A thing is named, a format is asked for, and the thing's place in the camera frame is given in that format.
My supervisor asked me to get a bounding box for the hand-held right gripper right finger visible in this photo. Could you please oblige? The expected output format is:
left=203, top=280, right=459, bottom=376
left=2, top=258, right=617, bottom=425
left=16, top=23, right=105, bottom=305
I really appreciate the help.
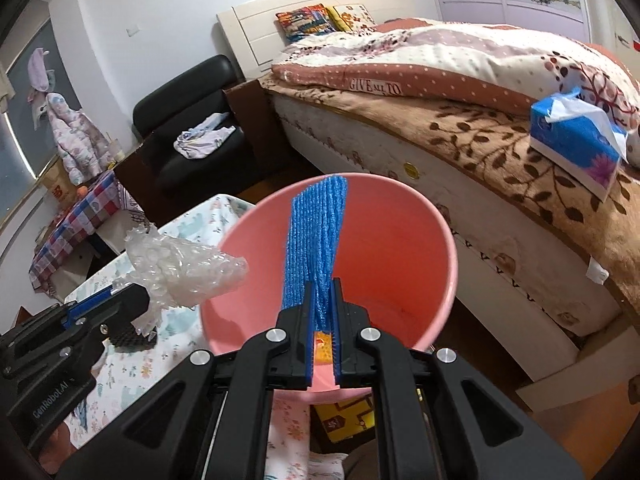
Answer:
left=331, top=277, right=587, bottom=480

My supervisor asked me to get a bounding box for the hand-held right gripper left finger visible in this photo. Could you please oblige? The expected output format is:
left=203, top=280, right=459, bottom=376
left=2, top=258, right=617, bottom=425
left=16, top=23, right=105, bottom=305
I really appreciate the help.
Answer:
left=60, top=281, right=316, bottom=480

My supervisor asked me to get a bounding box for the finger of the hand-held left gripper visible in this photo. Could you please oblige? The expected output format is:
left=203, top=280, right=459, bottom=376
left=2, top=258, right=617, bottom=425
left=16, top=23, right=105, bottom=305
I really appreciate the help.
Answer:
left=61, top=286, right=122, bottom=329
left=65, top=284, right=152, bottom=361

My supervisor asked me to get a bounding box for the black ridged foam piece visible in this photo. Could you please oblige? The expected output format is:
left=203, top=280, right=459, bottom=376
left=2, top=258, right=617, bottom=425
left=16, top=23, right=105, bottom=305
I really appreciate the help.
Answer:
left=107, top=325, right=156, bottom=354

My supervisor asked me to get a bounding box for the clear bubble wrap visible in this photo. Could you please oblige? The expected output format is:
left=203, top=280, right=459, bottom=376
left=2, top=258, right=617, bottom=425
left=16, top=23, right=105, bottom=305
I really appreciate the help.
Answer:
left=122, top=227, right=250, bottom=338

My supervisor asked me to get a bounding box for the pink plastic bucket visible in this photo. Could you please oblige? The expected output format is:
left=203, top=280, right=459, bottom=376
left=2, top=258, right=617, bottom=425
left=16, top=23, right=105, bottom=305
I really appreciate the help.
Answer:
left=200, top=172, right=458, bottom=406

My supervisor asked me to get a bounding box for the blue foam strip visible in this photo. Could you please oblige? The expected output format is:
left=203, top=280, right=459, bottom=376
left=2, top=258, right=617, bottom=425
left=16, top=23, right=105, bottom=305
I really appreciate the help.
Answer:
left=281, top=174, right=348, bottom=333

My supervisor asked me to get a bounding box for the yellow patterned box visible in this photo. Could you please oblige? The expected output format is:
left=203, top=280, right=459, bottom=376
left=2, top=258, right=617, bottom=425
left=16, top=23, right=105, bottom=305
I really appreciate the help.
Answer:
left=312, top=397, right=376, bottom=443

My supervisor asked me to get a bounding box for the floral tablecloth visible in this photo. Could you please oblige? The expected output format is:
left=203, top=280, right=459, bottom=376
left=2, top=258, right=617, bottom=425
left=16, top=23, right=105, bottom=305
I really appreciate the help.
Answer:
left=65, top=195, right=311, bottom=480

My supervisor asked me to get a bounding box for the plaid cloth side table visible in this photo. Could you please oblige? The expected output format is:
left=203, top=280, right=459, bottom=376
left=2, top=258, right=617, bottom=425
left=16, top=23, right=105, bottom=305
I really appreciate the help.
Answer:
left=29, top=170, right=123, bottom=291

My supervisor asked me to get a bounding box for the cardboard box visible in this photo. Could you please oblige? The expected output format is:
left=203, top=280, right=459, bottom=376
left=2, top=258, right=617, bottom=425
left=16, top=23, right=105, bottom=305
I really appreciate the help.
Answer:
left=41, top=159, right=71, bottom=208

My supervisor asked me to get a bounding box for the dark wooden cabinet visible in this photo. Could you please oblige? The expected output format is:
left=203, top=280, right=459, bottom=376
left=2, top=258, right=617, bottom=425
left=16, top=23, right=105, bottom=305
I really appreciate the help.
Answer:
left=114, top=132, right=171, bottom=226

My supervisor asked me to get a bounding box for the pink floral jacket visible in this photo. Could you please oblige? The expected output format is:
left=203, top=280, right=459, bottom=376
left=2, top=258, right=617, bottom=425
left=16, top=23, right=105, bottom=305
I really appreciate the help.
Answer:
left=46, top=92, right=111, bottom=186

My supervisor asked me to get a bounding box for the dark window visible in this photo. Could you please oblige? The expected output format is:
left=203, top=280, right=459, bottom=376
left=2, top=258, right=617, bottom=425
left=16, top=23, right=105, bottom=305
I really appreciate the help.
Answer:
left=0, top=15, right=83, bottom=221

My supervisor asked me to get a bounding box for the crumpled light cloth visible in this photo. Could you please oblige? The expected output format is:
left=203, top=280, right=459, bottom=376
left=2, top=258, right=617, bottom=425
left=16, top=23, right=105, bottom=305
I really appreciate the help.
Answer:
left=173, top=112, right=236, bottom=161

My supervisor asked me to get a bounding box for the black leather armchair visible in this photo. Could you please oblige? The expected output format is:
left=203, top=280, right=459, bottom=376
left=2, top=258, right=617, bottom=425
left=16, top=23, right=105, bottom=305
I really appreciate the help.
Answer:
left=132, top=55, right=246, bottom=193

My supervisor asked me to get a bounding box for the white mattress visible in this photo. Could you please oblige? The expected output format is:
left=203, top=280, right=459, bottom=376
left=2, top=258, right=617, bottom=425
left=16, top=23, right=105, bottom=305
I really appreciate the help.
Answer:
left=270, top=92, right=626, bottom=338

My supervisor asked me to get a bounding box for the dark wooden nightstand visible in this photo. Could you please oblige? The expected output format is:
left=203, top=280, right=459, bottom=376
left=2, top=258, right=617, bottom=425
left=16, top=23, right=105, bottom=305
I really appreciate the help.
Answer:
left=222, top=77, right=288, bottom=188

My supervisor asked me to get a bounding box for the lilac hanging garment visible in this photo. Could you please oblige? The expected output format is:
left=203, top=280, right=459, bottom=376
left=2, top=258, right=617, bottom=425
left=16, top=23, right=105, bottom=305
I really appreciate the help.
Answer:
left=26, top=47, right=53, bottom=103

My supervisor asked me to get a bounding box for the bed with floral quilt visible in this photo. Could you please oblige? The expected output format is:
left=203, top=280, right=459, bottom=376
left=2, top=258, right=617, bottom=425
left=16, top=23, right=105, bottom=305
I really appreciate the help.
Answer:
left=260, top=72, right=640, bottom=356

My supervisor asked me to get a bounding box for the white wooden headboard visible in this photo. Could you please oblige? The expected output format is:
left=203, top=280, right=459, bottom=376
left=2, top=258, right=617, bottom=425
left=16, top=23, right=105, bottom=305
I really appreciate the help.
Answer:
left=217, top=0, right=418, bottom=81

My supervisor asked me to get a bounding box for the floral dotted quilt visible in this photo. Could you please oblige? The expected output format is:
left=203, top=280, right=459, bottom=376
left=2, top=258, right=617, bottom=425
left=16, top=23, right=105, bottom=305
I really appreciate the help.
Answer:
left=270, top=17, right=640, bottom=168

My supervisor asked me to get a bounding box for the blue tissue box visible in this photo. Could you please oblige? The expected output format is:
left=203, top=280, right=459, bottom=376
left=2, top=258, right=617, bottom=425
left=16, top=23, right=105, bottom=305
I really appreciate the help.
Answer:
left=529, top=86, right=630, bottom=203

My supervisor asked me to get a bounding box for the colourful patchwork pillow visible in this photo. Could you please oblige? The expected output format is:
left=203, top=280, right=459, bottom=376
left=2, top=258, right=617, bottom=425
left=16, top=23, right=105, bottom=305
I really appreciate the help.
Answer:
left=275, top=4, right=337, bottom=43

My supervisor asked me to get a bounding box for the yellow floral pillow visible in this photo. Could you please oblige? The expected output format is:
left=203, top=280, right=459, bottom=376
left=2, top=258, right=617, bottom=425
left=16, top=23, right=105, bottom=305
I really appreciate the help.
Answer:
left=327, top=4, right=378, bottom=33

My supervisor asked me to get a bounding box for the lavender wardrobe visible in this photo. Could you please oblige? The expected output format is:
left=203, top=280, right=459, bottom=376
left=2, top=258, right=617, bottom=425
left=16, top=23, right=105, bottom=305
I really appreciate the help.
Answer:
left=422, top=0, right=640, bottom=81

